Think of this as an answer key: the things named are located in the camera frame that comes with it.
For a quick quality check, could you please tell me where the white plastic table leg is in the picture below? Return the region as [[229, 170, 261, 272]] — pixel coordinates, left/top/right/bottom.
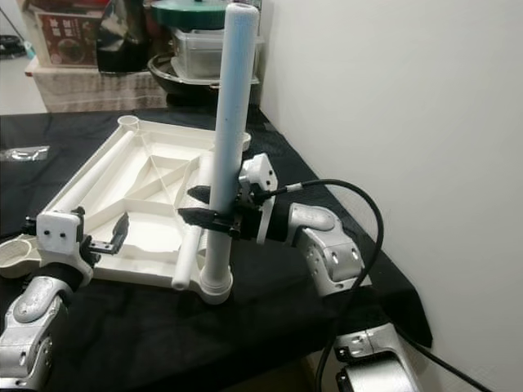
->
[[172, 154, 213, 292], [53, 129, 141, 221], [198, 2, 261, 305]]

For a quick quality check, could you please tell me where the white plastic table top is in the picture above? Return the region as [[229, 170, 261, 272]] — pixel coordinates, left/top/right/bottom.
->
[[0, 116, 250, 307]]

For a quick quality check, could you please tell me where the crumpled clear tape piece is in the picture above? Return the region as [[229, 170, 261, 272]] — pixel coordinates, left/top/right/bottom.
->
[[4, 145, 51, 162]]

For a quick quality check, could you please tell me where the black tablecloth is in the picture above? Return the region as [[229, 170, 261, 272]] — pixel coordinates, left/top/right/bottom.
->
[[0, 106, 434, 392]]

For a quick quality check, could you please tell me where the patterned cloth covered bench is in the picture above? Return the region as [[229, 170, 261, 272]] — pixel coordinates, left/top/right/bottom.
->
[[26, 64, 226, 114]]

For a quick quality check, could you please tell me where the clear plastic food container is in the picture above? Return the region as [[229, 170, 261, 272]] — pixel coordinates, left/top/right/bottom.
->
[[172, 29, 226, 81]]

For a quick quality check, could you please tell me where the shiny black plastic bag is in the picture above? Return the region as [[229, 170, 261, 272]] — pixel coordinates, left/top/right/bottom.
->
[[96, 0, 152, 74]]

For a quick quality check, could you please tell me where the brown printed carton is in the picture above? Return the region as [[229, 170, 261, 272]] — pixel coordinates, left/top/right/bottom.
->
[[45, 12, 99, 68]]

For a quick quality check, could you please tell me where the green round pot lid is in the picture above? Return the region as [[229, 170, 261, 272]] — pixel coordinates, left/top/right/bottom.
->
[[151, 0, 230, 32]]

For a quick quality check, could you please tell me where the clear bin with orange lid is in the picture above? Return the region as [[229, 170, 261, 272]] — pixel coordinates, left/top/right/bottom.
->
[[20, 0, 103, 70]]

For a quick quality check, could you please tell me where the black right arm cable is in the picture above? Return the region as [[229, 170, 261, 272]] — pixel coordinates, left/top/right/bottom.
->
[[263, 178, 387, 392]]

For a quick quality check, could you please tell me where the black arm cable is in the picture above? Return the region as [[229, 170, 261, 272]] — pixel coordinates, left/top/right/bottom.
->
[[0, 231, 42, 243], [263, 178, 387, 392]]

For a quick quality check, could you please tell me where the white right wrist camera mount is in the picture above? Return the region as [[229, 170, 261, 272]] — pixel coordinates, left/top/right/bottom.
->
[[239, 153, 283, 246]]

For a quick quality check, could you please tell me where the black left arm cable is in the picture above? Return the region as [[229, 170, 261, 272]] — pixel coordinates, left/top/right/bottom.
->
[[0, 231, 42, 243]]

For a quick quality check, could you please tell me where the black coiled hose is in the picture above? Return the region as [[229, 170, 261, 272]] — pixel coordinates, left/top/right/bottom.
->
[[0, 37, 27, 60]]

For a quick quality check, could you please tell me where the long black tether cable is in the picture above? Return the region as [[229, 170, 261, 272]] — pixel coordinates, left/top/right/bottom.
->
[[392, 331, 495, 392]]

